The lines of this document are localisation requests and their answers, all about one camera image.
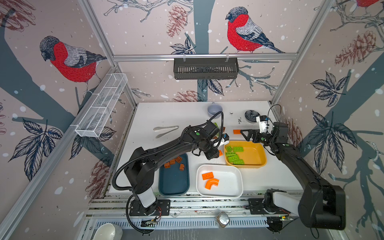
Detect orange curved lego arch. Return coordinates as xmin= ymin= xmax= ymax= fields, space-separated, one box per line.
xmin=205 ymin=178 xmax=219 ymax=190

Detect green long lego brick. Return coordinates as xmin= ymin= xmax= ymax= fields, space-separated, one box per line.
xmin=232 ymin=159 xmax=245 ymax=165

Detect metal tongs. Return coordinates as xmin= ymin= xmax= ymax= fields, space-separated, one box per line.
xmin=153 ymin=126 xmax=179 ymax=139

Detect black hanging wire basket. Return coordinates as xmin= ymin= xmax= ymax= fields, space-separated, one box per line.
xmin=174 ymin=58 xmax=239 ymax=80

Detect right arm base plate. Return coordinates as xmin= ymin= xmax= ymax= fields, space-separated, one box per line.
xmin=246 ymin=198 xmax=291 ymax=215

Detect lavender plastic cup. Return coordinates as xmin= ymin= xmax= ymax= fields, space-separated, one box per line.
xmin=207 ymin=102 xmax=223 ymax=119

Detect dark teal rectangular tray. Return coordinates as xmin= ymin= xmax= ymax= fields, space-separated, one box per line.
xmin=158 ymin=154 xmax=190 ymax=197

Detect white wire mesh basket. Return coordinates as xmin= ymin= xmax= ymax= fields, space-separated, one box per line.
xmin=75 ymin=73 xmax=128 ymax=138

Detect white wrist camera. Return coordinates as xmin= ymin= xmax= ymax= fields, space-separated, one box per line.
xmin=256 ymin=115 xmax=269 ymax=133
xmin=221 ymin=134 xmax=230 ymax=145

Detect orange lego plate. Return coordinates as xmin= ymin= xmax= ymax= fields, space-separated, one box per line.
xmin=202 ymin=172 xmax=214 ymax=181

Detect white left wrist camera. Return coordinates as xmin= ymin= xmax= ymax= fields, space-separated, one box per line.
xmin=221 ymin=134 xmax=230 ymax=145

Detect brown lego brick front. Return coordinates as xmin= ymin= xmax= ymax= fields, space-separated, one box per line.
xmin=175 ymin=156 xmax=183 ymax=163

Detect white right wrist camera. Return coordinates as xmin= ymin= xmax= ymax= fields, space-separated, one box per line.
xmin=256 ymin=115 xmax=269 ymax=133

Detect white rectangular tray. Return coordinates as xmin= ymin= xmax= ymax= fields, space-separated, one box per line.
xmin=196 ymin=165 xmax=244 ymax=199

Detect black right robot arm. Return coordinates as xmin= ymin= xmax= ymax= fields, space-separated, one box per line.
xmin=240 ymin=122 xmax=346 ymax=231

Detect round silver knob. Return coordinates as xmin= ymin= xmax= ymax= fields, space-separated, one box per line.
xmin=216 ymin=212 xmax=230 ymax=228

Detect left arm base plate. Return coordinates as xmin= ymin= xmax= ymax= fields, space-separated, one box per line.
xmin=126 ymin=199 xmax=171 ymax=217

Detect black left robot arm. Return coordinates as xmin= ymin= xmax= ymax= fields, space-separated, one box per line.
xmin=112 ymin=111 xmax=224 ymax=216

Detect yellow rectangular tray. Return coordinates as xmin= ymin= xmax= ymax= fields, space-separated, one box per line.
xmin=224 ymin=141 xmax=267 ymax=169

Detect white bowl at bottom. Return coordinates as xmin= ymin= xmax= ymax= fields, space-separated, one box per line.
xmin=93 ymin=223 xmax=123 ymax=240

